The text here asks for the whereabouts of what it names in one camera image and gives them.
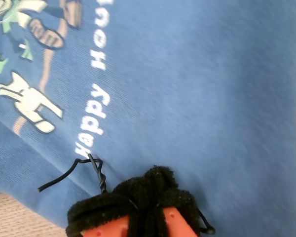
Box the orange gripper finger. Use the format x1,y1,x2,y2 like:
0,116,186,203
65,175,155,237
143,165,203,237

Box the blue printed T-shirt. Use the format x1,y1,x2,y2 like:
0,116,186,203
0,0,296,237

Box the black twist wire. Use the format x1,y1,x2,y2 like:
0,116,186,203
37,153,109,195

